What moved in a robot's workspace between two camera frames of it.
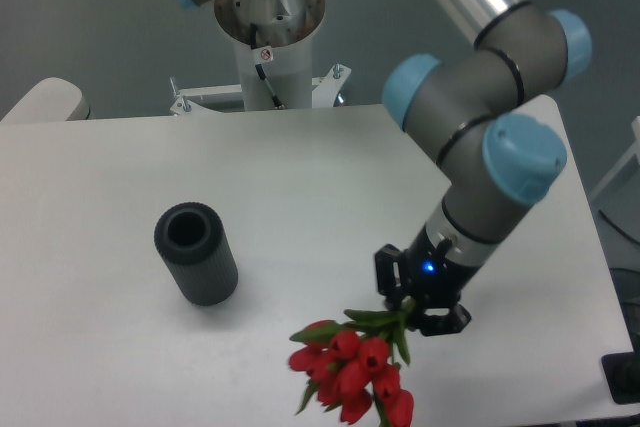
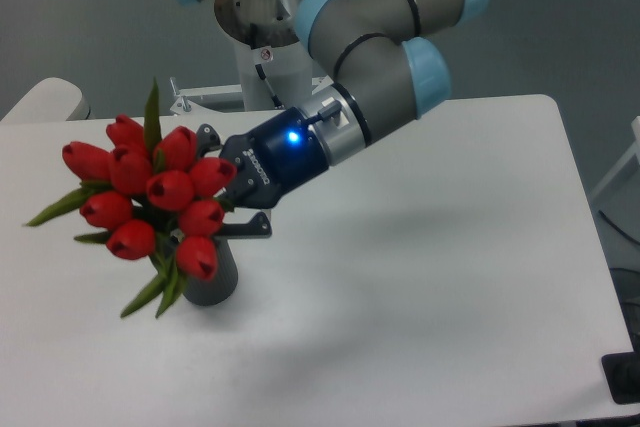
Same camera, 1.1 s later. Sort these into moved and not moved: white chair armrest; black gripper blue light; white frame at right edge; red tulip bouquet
Moved: red tulip bouquet; black gripper blue light
Not moved: white frame at right edge; white chair armrest
